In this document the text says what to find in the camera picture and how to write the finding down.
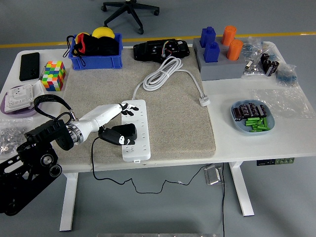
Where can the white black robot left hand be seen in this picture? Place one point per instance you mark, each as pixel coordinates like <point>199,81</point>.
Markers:
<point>98,117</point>

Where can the black power adapter plug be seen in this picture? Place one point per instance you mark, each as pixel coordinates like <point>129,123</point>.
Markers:
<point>126,129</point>

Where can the white power strip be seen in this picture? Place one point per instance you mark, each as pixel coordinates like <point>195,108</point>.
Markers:
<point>142,128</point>

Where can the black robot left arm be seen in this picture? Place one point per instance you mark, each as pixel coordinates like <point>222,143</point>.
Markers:
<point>44,133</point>

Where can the white power strip plug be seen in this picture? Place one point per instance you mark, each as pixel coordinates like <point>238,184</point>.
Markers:
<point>204,101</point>

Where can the blue plastic bin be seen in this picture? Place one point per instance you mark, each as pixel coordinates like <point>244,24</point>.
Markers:
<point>98,63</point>

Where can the colourful puzzle cube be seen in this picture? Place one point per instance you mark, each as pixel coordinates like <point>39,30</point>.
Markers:
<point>53,76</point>

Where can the black cloth pouch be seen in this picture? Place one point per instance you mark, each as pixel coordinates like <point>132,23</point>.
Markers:
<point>106,47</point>

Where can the grey-brown mat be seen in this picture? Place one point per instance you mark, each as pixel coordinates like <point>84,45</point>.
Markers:
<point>172,123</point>

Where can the purple plate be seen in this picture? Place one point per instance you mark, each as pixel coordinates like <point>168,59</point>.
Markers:
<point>17,114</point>

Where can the black electronic device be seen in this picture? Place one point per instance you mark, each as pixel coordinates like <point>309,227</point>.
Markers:
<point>148,50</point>

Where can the yellow ball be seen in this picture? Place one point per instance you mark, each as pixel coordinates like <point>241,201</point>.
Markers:
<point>102,32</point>

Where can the black smartphone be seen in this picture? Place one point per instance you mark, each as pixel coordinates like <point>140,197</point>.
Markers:
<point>29,66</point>

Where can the white table leg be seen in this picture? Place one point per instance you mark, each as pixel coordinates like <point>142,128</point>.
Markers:
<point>240,187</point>
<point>69,200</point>

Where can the clear bag of metal nuts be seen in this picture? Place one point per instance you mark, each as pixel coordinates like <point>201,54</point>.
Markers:
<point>10,133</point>

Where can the black office chair base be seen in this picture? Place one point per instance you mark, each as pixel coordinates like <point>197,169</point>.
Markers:
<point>130,10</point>

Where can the silver metal floor box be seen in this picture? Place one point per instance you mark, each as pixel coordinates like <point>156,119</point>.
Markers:
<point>212,175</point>

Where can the grey holder block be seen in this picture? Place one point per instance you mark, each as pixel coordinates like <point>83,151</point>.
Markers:
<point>219,44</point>
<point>219,71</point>

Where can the blue plastic block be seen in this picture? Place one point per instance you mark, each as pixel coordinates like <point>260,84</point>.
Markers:
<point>207,37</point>
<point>211,53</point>

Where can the black capacitor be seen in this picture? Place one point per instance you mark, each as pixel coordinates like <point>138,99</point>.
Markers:
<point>258,110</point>
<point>244,110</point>
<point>263,110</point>
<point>252,109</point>
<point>237,113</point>

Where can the light blue plate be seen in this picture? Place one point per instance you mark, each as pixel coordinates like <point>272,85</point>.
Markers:
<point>238,124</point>

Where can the orange plastic cylinder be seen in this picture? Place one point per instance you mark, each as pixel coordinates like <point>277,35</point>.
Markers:
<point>234,50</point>
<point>228,35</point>

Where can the green battery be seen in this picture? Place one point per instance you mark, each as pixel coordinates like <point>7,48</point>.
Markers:
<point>258,128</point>
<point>251,120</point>
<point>251,124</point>
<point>265,122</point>

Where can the clear bag of metal parts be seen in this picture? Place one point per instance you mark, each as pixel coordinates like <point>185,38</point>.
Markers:
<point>251,69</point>

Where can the bag of black capacitors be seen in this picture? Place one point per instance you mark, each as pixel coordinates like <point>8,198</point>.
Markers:
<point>269,65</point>

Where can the table height control panel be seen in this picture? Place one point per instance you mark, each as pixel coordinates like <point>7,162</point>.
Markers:
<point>275,161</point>

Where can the empty clear plastic bag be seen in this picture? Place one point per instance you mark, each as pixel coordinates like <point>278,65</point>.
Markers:
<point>284,101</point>

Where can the bag of blue components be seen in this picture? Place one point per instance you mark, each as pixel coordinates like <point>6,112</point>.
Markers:
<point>286,75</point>

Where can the white switch panel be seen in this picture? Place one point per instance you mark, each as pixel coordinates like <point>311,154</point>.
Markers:
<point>38,91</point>

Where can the white wall socket panel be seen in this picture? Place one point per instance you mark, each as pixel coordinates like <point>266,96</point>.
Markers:
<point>18,97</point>

